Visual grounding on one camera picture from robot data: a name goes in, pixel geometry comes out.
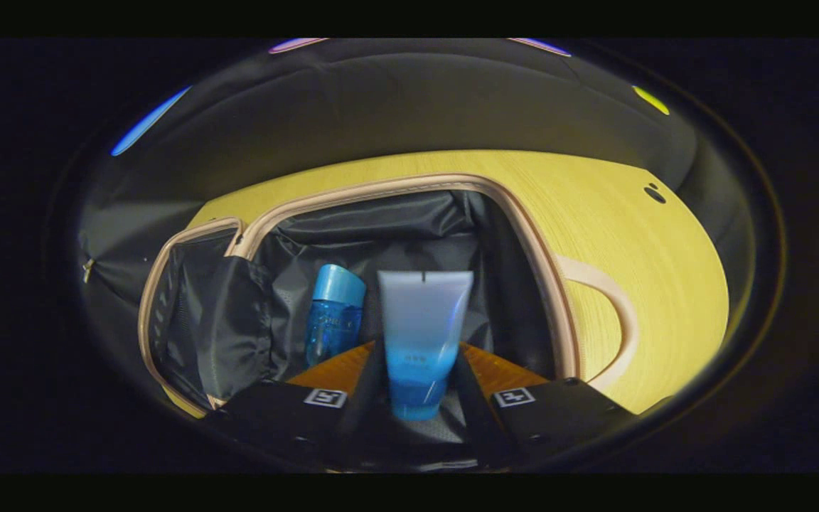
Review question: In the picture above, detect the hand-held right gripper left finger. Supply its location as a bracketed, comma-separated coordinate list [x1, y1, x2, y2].
[202, 340, 389, 471]

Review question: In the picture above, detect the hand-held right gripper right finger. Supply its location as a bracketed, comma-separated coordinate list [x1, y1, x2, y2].
[451, 341, 639, 471]

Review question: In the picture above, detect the blue skin care bottle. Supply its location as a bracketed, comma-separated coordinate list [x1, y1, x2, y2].
[302, 263, 368, 368]

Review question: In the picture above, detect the translucent blue skin care tube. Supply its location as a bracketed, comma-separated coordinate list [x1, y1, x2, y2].
[377, 269, 476, 422]

